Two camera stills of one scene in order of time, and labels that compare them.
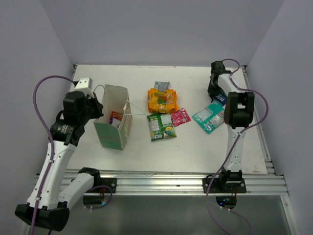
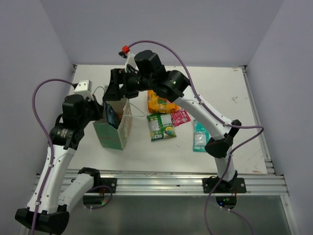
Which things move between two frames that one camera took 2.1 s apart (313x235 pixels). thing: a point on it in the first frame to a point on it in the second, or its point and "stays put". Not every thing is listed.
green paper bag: (116, 99) stays put
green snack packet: (161, 126) stays put
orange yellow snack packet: (162, 102) stays put
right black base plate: (224, 185) stays put
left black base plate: (107, 185) stays put
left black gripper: (98, 106) stays put
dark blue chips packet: (222, 98) to (113, 118)
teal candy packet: (211, 117) to (201, 136)
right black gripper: (212, 92) to (113, 91)
